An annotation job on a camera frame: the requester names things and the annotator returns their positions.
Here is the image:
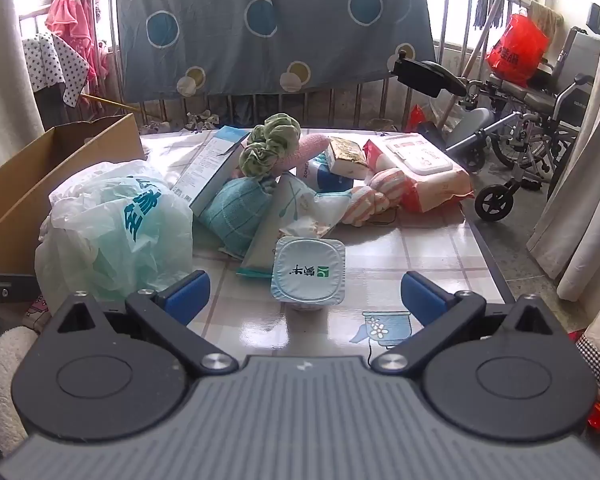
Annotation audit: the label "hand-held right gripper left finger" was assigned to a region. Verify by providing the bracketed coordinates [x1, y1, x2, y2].
[47, 270, 237, 376]

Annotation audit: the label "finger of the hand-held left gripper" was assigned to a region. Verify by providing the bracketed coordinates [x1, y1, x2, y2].
[0, 271, 37, 306]

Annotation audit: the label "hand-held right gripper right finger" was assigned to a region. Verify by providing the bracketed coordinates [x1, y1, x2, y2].
[372, 271, 561, 376]

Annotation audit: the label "teal checked cloth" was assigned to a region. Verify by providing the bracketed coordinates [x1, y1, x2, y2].
[197, 177, 277, 262]

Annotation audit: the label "white green plastic bag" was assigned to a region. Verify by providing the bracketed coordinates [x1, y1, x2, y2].
[34, 160, 197, 307]

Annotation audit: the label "white teal cotton swab packet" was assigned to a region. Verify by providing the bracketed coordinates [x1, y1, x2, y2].
[236, 172, 323, 279]

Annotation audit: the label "orange striped socks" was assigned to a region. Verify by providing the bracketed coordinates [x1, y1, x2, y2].
[341, 167, 407, 227]

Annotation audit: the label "large cardboard box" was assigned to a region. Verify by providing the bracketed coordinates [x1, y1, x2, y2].
[0, 112, 147, 277]

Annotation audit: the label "teal white carton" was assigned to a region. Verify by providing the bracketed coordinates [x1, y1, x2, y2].
[171, 126, 253, 217]

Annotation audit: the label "blue white pad pack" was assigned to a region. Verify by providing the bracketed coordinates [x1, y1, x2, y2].
[307, 152, 355, 194]

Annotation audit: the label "gold packet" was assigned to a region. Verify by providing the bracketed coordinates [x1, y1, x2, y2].
[327, 136, 371, 180]

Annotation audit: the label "green ruffled scrunchie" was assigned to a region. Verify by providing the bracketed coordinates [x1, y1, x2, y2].
[238, 113, 301, 177]

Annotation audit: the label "pink plush toy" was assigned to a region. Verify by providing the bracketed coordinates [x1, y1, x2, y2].
[275, 132, 332, 175]

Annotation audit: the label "yogurt cup with blue lid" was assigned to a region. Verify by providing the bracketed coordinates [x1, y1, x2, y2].
[271, 236, 347, 312]

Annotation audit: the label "pink wet wipes pack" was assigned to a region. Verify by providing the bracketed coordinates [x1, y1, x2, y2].
[363, 133, 476, 214]

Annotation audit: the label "small red plastic bag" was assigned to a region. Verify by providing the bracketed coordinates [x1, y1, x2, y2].
[405, 104, 432, 132]

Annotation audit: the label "white curtain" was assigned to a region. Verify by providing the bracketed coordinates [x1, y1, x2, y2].
[526, 7, 600, 302]
[0, 0, 47, 162]

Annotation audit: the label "yellow stick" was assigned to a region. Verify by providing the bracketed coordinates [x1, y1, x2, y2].
[81, 92, 142, 112]

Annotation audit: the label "wheelchair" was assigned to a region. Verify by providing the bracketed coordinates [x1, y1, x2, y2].
[391, 27, 600, 222]

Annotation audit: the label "white star print cloth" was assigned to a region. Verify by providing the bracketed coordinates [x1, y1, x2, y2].
[22, 32, 91, 109]

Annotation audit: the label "metal window railing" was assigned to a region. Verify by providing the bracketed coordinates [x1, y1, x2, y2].
[17, 0, 531, 132]

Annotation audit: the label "large red plastic bag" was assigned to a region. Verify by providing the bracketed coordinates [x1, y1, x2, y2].
[485, 12, 550, 87]

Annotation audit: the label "pink garment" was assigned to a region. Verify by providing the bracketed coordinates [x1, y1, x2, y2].
[45, 0, 111, 92]

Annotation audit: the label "blue printed bedsheet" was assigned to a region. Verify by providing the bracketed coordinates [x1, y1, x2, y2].
[114, 0, 437, 104]

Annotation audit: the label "beige hanging cloth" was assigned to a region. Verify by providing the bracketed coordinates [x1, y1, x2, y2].
[527, 0, 565, 37]

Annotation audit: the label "mop with wooden handle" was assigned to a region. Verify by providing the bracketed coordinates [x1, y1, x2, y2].
[439, 0, 507, 127]

